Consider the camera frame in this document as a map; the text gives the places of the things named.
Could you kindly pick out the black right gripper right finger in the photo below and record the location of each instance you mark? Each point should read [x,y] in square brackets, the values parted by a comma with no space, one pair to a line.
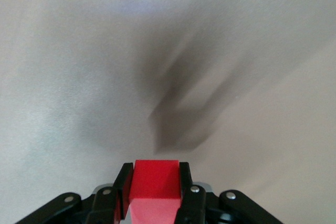
[199,205]

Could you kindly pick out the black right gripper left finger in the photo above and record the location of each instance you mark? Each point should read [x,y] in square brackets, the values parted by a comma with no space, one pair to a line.
[105,205]

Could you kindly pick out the small red cube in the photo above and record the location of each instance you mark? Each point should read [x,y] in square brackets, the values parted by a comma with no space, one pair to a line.
[155,184]

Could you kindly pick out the large table cover mat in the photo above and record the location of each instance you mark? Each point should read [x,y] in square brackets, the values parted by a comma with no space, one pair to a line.
[78,77]

